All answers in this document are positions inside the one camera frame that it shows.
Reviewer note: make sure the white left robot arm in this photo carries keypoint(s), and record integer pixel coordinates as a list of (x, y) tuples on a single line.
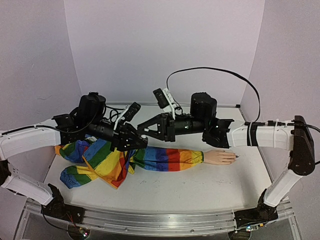
[(27, 145)]

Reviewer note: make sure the mannequin hand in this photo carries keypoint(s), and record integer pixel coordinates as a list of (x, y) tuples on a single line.
[(219, 157)]

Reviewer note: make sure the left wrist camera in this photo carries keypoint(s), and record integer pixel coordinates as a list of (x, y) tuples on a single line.
[(127, 114)]

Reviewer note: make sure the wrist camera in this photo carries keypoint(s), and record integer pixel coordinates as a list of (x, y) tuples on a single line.
[(166, 101), (127, 114)]

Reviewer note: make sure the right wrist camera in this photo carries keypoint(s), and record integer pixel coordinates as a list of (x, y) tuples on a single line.
[(166, 101)]

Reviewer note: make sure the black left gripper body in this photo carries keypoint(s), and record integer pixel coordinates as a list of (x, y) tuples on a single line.
[(93, 126)]

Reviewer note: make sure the rainbow striped jacket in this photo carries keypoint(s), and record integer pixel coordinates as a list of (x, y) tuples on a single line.
[(92, 158)]

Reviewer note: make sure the aluminium front rail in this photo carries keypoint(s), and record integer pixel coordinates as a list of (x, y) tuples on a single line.
[(162, 224)]

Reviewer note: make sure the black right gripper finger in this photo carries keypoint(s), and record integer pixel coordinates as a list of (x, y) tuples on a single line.
[(152, 133), (155, 123)]

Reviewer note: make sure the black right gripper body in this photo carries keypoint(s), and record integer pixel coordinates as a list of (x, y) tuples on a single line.
[(167, 126)]

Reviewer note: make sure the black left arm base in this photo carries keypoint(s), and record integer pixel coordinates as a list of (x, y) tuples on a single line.
[(58, 209)]

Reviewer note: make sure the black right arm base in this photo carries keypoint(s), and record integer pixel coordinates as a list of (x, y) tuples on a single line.
[(261, 214)]

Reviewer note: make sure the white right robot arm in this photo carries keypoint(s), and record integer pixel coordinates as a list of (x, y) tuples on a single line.
[(292, 136)]

